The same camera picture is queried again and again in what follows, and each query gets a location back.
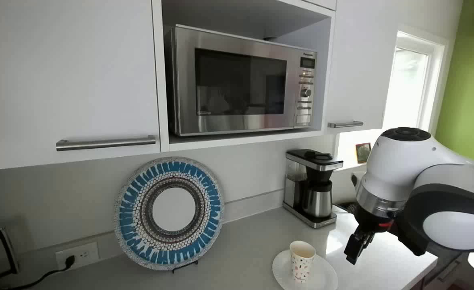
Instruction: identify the short steel cabinet door handle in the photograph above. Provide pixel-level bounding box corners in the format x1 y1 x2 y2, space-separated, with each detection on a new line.
327 120 364 129

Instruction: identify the narrow white cabinet door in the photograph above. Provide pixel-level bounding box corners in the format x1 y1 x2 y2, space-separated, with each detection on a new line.
325 0 399 134

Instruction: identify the small picture frame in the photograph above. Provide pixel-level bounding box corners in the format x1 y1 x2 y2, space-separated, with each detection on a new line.
355 142 372 164

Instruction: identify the steel coffee carafe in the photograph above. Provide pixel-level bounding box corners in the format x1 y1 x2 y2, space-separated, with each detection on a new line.
302 180 333 218

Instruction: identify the black plate stand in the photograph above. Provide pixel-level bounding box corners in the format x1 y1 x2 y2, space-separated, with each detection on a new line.
171 260 199 274

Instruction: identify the long steel cabinet door handle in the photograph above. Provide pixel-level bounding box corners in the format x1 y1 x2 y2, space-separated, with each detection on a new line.
56 135 157 152

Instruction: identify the microwave door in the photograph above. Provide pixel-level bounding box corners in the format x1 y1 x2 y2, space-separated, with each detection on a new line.
172 26 298 136

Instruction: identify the speckled paper cup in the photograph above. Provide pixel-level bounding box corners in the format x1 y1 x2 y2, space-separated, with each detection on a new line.
290 240 317 284

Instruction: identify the white paper plate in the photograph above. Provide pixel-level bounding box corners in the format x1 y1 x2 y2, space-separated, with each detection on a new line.
272 249 339 290

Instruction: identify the white wall socket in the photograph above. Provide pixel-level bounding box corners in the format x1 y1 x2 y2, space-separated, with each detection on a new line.
55 241 100 271

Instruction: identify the white wall cabinet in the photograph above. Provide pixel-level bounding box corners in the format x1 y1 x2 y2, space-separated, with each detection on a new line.
0 0 399 172

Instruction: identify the black cable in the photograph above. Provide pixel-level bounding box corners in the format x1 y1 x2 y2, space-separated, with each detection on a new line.
1 255 77 290

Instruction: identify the drawer handle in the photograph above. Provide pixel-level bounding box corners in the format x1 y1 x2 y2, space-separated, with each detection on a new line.
437 260 462 283

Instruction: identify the stainless steel microwave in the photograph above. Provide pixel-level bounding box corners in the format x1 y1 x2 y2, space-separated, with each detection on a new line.
164 24 318 137

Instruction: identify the window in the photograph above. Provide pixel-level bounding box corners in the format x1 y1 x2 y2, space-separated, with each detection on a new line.
381 29 450 134

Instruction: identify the wide white cabinet door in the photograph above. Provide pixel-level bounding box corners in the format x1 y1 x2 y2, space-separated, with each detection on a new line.
0 0 161 172

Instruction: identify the blue patterned decorative plate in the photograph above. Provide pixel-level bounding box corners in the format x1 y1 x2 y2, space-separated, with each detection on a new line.
114 157 226 271

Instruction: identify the steel drip coffee maker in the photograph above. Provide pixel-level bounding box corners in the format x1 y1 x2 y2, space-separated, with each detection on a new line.
283 149 344 229

